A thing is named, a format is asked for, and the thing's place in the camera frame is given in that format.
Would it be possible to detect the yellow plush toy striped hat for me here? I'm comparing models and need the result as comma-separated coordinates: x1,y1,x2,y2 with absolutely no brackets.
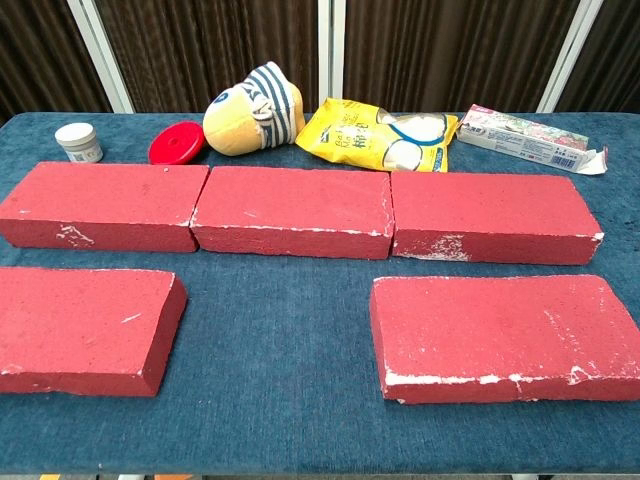
202,60,307,158

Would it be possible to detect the toothpaste box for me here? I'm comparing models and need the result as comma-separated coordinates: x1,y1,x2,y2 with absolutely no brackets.
455,103,610,177

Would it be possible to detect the brown curtain panel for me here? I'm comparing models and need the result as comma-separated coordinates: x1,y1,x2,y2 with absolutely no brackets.
342,0,581,114
94,0,319,114
557,0,640,114
0,0,112,126

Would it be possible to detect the red foam block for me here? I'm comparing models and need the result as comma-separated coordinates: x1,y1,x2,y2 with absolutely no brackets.
390,170,605,266
0,160,211,254
369,273,640,405
189,165,394,261
0,266,189,398

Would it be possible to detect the red round lid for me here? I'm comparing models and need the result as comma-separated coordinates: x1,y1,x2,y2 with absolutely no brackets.
148,120,208,166

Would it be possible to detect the white partition post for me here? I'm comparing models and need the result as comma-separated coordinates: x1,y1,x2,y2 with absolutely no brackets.
66,0,136,114
536,0,607,114
316,0,347,115

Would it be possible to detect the blue table cloth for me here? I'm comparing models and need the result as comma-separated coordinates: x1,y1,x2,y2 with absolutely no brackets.
0,110,640,475

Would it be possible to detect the yellow snack bag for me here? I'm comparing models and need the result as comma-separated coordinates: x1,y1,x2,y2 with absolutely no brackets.
294,96,460,174

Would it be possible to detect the small white jar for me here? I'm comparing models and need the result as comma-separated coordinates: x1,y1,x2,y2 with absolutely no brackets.
54,122,105,164

